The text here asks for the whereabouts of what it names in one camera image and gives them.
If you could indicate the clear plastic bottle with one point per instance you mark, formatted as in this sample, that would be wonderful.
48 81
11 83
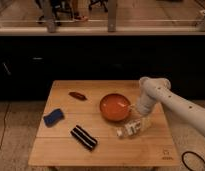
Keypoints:
133 127

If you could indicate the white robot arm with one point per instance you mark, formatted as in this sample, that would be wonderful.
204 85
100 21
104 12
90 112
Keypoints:
155 90

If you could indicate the orange ceramic bowl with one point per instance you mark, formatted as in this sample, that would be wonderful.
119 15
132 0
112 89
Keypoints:
114 107

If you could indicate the brown snack bar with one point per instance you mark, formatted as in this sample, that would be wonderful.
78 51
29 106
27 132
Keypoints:
78 96

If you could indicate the wooden table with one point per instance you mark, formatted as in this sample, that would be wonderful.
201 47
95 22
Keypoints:
55 146

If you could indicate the black white striped bar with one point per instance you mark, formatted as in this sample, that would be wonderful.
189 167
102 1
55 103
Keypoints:
84 137

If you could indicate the blue sponge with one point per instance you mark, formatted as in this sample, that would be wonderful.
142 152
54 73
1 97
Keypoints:
53 117

